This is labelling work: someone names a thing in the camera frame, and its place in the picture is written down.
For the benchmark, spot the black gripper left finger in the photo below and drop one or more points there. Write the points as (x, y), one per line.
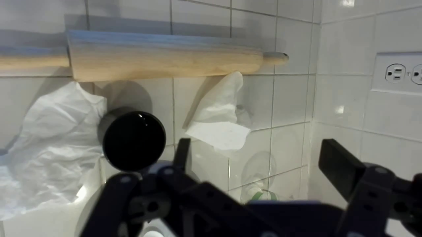
(188, 208)

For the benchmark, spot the clear drinking glass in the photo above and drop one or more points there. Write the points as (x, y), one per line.
(250, 178)

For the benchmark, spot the white tissue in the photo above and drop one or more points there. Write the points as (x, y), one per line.
(215, 121)

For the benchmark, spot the wooden rolling pin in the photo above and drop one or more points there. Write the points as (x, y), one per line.
(111, 55)

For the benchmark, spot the white wall power outlet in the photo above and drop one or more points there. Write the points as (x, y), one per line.
(399, 72)

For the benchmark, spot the black cup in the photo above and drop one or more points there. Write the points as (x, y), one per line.
(131, 138)

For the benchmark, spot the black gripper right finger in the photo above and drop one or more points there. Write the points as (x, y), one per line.
(374, 194)

